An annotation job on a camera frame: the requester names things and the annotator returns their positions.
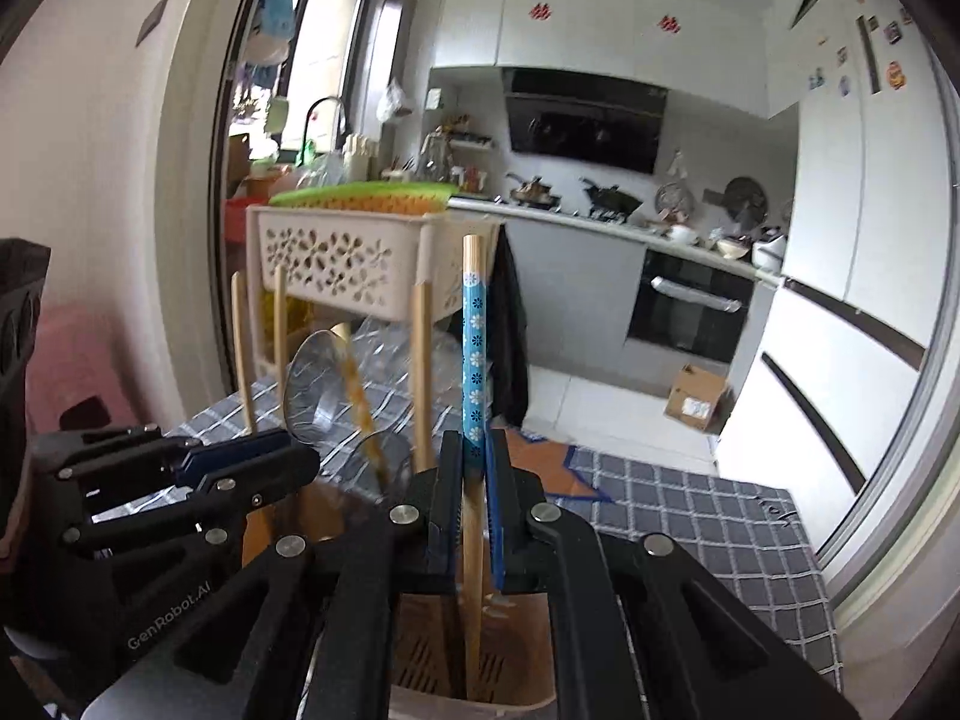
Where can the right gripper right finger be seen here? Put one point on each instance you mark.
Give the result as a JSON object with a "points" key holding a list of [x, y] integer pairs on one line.
{"points": [[519, 563]]}

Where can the black kitchen faucet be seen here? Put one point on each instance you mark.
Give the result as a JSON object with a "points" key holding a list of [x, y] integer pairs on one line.
{"points": [[326, 127]]}

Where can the beige utensil holder caddy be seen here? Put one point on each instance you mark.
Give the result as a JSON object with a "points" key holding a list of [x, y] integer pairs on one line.
{"points": [[515, 678]]}

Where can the red plastic basket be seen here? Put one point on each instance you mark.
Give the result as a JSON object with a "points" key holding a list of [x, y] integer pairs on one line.
{"points": [[234, 224]]}

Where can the dark plastic spoon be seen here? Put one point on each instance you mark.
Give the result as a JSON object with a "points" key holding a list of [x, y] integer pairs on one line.
{"points": [[315, 388], [359, 476]]}

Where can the black wok on stove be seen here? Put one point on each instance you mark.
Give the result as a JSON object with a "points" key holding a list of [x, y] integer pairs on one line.
{"points": [[609, 203]]}

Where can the wall light switch plate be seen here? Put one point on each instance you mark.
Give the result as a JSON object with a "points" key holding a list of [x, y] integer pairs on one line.
{"points": [[151, 21]]}

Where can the plain bamboo chopstick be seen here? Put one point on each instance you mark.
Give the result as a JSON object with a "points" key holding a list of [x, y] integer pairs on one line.
{"points": [[241, 337]]}

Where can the white refrigerator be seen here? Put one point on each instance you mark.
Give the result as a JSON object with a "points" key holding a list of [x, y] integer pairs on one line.
{"points": [[864, 267]]}

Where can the steel pot with lid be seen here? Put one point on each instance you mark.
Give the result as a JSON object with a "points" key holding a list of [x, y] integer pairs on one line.
{"points": [[532, 192]]}

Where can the clear plastic bag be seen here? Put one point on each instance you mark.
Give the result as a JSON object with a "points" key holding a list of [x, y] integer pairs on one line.
{"points": [[383, 352]]}

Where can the cardboard box on floor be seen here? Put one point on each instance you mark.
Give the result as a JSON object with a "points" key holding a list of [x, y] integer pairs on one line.
{"points": [[700, 399]]}

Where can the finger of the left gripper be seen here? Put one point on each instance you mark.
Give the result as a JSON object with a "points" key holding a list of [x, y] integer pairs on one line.
{"points": [[222, 498], [138, 460]]}

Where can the white rice cooker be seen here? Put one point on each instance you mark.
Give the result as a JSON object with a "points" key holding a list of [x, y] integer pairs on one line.
{"points": [[768, 254]]}

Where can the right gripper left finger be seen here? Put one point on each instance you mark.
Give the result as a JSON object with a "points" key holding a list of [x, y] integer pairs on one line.
{"points": [[426, 524]]}

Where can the black range hood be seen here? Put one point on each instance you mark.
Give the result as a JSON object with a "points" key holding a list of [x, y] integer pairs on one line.
{"points": [[594, 119]]}

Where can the grey checked tablecloth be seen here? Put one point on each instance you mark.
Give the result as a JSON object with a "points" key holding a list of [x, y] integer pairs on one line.
{"points": [[746, 535]]}

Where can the beige flower-cutout storage cart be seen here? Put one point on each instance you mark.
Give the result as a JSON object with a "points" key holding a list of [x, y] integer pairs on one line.
{"points": [[361, 263]]}

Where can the white upper cabinets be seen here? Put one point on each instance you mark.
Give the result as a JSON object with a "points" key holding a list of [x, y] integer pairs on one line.
{"points": [[689, 45]]}

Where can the green tray on cart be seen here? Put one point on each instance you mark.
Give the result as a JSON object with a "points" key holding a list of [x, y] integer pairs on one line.
{"points": [[393, 198]]}

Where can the black built-in oven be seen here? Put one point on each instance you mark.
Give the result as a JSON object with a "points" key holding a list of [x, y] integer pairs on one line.
{"points": [[690, 307]]}

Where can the blue patterned chopstick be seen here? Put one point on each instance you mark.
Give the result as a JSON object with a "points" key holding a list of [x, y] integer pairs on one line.
{"points": [[474, 416]]}

